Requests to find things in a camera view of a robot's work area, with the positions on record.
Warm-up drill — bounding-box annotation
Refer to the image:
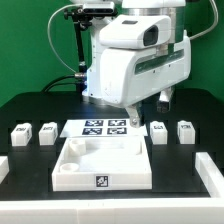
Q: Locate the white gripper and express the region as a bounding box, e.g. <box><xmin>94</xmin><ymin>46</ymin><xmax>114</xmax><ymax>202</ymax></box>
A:
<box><xmin>124</xmin><ymin>84</ymin><xmax>176</xmax><ymax>130</ymax></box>

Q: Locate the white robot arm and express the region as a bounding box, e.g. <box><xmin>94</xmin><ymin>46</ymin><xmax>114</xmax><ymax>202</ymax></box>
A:
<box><xmin>83</xmin><ymin>0</ymin><xmax>191</xmax><ymax>128</ymax></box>

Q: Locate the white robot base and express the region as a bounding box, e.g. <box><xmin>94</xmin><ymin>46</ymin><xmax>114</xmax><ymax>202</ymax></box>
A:
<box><xmin>82</xmin><ymin>17</ymin><xmax>112</xmax><ymax>105</ymax></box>

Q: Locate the white marker sheet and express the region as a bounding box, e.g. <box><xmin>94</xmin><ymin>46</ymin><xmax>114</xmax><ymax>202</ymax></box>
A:
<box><xmin>60</xmin><ymin>119</ymin><xmax>147</xmax><ymax>138</ymax></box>

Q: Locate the white obstacle fence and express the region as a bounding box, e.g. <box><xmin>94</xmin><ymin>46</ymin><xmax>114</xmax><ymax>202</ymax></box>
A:
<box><xmin>0</xmin><ymin>152</ymin><xmax>224</xmax><ymax>224</ymax></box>

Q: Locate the black cable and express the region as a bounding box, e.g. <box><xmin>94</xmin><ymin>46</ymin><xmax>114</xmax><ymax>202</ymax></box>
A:
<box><xmin>41</xmin><ymin>73</ymin><xmax>88</xmax><ymax>93</ymax></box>

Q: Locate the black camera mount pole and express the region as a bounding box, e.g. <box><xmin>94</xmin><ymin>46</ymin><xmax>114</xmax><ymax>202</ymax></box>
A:
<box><xmin>64</xmin><ymin>8</ymin><xmax>92</xmax><ymax>93</ymax></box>

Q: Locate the grey camera on mount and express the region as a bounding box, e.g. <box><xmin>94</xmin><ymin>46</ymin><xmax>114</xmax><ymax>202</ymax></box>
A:
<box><xmin>83</xmin><ymin>2</ymin><xmax>116</xmax><ymax>15</ymax></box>

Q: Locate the grey cable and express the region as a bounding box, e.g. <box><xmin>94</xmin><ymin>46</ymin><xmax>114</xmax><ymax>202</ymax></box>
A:
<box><xmin>46</xmin><ymin>4</ymin><xmax>80</xmax><ymax>75</ymax></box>

